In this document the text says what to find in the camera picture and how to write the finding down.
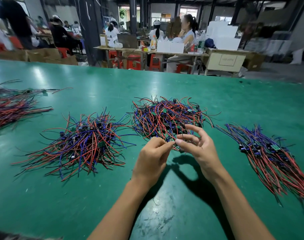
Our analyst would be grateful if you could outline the person's left hand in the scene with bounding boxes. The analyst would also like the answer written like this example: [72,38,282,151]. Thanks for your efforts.
[131,137,176,192]

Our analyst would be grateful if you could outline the person's right hand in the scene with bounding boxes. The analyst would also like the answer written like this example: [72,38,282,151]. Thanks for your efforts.
[174,124,228,184]

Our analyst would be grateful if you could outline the single red blue wire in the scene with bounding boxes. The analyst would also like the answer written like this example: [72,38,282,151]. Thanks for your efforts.
[169,139,189,152]

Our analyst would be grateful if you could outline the pile of wires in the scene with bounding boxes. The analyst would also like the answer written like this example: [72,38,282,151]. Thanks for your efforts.
[129,96,215,150]

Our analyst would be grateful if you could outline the small bunch of set-aside wires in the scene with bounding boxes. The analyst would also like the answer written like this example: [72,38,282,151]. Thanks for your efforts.
[215,123,304,207]

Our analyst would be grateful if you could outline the person's right forearm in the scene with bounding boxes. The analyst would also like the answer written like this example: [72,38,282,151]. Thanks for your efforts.
[209,172,276,240]

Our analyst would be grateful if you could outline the person's left forearm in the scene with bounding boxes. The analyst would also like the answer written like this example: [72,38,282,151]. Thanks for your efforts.
[87,181,155,240]

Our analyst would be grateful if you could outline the red plastic stool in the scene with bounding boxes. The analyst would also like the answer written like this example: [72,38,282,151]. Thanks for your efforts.
[108,50,124,68]
[175,63,193,74]
[149,54,162,71]
[57,47,71,59]

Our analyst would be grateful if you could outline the cream cabinet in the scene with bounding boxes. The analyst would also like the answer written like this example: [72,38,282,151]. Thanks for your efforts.
[204,49,248,76]

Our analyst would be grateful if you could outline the brown cardboard box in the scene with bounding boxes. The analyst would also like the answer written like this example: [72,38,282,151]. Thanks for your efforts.
[244,51,266,71]

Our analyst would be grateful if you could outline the row of white containers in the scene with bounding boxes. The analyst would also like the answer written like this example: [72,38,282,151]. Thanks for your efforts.
[156,37,185,54]

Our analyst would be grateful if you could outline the long wooden work table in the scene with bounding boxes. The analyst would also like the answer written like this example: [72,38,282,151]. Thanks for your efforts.
[93,46,249,74]

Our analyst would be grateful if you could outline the stack of white boxes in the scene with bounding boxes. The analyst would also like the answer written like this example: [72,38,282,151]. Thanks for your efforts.
[206,21,241,51]

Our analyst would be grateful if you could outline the dark pillar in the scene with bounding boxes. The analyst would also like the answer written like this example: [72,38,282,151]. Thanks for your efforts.
[72,0,105,66]

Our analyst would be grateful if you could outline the row of cardboard boxes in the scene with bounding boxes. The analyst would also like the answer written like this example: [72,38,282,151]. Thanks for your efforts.
[0,47,79,66]

